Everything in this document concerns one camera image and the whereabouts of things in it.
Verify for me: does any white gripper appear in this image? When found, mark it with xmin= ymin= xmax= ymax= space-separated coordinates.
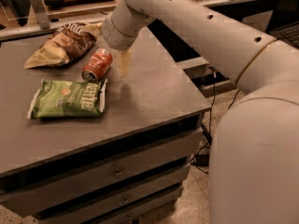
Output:
xmin=81 ymin=13 xmax=140 ymax=77

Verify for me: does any red coke can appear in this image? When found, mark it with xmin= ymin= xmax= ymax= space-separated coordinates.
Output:
xmin=81 ymin=49 xmax=113 ymax=83

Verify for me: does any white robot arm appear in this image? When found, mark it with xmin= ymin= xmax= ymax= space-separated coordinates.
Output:
xmin=102 ymin=0 xmax=299 ymax=224

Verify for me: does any brown chip bag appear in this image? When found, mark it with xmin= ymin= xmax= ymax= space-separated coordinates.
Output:
xmin=24 ymin=22 xmax=99 ymax=69

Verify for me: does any green kettle chip bag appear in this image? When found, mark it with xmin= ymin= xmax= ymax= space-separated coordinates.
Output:
xmin=27 ymin=79 xmax=107 ymax=119

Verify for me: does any grey drawer cabinet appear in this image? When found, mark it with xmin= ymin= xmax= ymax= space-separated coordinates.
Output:
xmin=0 ymin=30 xmax=209 ymax=224

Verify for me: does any black metal table leg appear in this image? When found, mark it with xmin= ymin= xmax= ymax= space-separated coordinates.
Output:
xmin=201 ymin=123 xmax=212 ymax=145

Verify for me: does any black power adapter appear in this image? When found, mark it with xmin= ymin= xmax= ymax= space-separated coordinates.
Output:
xmin=194 ymin=154 xmax=209 ymax=166

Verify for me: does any black laptop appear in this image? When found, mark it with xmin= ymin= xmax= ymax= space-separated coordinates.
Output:
xmin=267 ymin=0 xmax=299 ymax=49

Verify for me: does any metal frame rail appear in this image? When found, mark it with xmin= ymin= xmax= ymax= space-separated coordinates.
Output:
xmin=0 ymin=0 xmax=259 ymax=42

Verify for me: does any black cable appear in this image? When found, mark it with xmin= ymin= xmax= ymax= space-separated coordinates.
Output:
xmin=190 ymin=65 xmax=242 ymax=175

